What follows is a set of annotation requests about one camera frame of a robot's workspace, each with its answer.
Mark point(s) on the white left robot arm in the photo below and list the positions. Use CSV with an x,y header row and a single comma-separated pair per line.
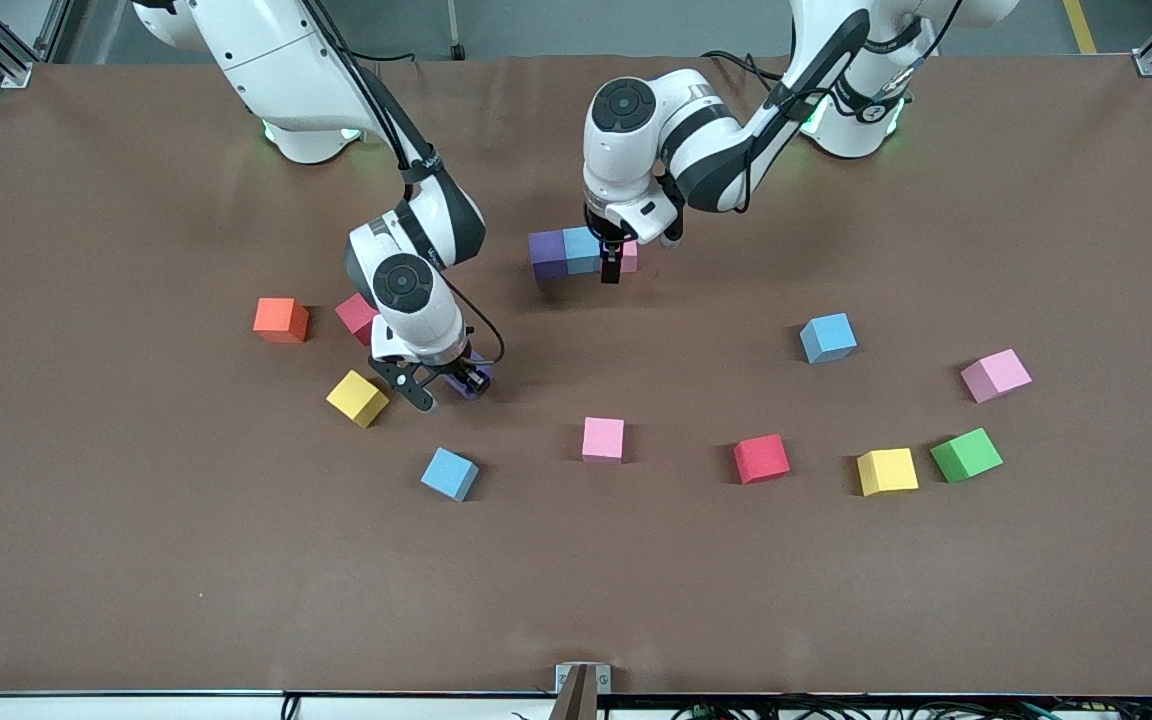
x,y
816,70

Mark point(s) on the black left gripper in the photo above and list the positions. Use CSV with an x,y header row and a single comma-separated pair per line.
x,y
612,256

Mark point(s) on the blue foam cube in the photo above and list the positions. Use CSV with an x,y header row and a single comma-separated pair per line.
x,y
581,250
826,337
448,472

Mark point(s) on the crimson foam cube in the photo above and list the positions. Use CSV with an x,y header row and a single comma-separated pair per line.
x,y
354,315

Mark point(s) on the green foam cube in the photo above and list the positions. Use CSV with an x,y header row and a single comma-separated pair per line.
x,y
964,455

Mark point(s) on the purple foam cube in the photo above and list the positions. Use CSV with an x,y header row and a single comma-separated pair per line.
x,y
458,390
546,255

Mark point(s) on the brown table mat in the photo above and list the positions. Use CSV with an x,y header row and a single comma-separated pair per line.
x,y
576,580

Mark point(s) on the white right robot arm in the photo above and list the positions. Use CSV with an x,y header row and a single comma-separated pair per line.
x,y
266,60

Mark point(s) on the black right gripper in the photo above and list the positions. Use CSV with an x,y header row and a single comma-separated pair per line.
x,y
457,367

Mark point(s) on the red foam cube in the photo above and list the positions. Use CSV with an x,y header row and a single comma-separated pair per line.
x,y
761,458

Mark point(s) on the pink foam cube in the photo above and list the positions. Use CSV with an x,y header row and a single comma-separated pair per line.
x,y
603,438
996,375
629,257

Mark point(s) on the metal table edge bracket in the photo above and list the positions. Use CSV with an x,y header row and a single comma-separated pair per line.
x,y
581,690

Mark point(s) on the yellow foam cube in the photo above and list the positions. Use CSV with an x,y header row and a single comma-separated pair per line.
x,y
356,397
886,470

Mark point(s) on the orange foam cube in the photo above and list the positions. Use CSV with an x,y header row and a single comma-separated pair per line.
x,y
279,318

